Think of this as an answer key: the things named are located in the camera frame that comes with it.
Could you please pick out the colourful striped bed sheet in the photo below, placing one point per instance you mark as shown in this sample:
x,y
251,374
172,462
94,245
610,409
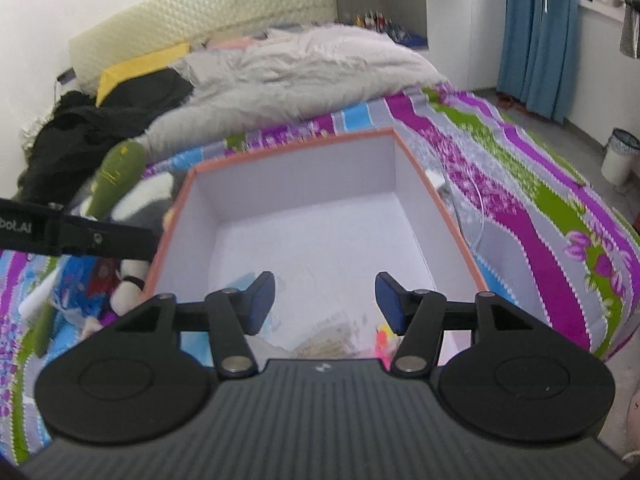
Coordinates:
x,y
539,232

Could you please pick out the black clothing pile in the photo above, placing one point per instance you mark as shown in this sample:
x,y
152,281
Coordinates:
x,y
71,145

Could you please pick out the grey fluffy blanket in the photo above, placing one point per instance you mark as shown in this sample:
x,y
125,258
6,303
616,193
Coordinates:
x,y
281,81

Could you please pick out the white cylindrical bottle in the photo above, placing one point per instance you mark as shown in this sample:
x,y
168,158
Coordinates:
x,y
31,307

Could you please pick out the orange cardboard box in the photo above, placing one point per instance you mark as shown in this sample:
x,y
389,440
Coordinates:
x,y
325,217

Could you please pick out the black white plush toy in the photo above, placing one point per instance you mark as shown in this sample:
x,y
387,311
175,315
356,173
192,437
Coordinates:
x,y
134,225

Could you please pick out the yellow pillow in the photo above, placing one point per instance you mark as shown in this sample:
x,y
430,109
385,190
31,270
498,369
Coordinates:
x,y
136,67

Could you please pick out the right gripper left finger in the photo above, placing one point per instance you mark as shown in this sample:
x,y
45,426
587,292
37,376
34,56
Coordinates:
x,y
146,374

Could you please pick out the blue curtain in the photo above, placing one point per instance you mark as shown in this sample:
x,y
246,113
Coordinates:
x,y
539,55

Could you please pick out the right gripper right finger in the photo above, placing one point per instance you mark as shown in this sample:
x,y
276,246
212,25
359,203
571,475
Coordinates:
x,y
495,368

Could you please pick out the white waste bin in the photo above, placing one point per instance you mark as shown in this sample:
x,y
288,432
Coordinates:
x,y
622,148

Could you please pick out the blue white tissue pack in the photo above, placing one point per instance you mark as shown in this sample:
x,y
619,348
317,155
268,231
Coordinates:
x,y
82,287

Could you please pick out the small pink yellow toy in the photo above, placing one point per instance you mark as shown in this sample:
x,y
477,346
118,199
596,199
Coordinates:
x,y
386,344

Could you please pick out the cream padded headboard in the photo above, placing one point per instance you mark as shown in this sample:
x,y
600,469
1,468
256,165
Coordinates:
x,y
153,25

